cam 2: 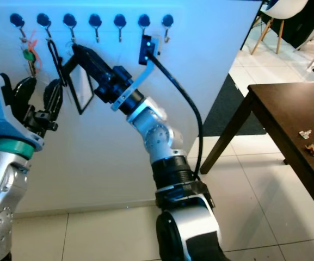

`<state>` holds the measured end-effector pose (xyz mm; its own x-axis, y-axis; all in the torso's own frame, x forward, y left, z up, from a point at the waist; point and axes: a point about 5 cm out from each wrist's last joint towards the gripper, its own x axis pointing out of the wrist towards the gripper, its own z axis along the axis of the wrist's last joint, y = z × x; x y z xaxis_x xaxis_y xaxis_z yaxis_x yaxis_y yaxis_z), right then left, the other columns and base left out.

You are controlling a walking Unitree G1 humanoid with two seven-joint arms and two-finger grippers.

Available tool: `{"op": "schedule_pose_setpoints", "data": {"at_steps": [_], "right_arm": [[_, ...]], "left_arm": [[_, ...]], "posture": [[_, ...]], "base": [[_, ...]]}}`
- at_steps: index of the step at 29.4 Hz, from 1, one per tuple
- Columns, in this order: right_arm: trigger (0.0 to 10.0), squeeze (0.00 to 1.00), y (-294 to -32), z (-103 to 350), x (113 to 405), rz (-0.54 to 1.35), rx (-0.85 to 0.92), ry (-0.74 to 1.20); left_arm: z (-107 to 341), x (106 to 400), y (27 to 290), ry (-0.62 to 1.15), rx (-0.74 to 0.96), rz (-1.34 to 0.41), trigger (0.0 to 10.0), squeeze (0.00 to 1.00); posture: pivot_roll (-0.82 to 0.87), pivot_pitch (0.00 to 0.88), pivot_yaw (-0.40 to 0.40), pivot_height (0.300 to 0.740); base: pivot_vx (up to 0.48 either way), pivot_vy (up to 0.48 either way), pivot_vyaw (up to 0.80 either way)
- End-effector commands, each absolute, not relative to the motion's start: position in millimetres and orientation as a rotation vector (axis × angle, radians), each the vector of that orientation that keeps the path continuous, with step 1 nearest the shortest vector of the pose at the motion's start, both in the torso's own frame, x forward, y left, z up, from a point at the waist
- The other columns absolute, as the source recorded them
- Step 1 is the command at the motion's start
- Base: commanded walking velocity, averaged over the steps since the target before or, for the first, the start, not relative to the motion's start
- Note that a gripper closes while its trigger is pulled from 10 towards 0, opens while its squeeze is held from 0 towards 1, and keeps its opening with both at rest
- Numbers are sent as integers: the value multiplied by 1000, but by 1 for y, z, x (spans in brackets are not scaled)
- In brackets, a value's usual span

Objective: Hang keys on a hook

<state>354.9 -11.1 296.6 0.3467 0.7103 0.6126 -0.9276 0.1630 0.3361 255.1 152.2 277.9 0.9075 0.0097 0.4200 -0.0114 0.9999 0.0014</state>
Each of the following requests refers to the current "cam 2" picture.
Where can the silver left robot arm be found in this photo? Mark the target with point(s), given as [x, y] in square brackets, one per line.
[4, 196]

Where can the dark rug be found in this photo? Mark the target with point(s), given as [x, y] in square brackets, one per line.
[227, 109]

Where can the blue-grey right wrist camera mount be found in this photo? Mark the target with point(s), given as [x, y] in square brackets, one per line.
[135, 81]

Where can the blue knob wall hook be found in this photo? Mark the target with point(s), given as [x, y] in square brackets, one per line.
[43, 20]
[17, 20]
[69, 20]
[94, 20]
[143, 20]
[119, 20]
[167, 20]

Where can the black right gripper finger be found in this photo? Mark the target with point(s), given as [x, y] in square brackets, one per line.
[96, 65]
[94, 81]

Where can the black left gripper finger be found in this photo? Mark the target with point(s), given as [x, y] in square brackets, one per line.
[55, 98]
[26, 95]

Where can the dark wooden table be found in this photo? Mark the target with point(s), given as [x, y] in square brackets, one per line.
[287, 119]

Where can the silver key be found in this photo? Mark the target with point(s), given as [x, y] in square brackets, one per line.
[305, 133]

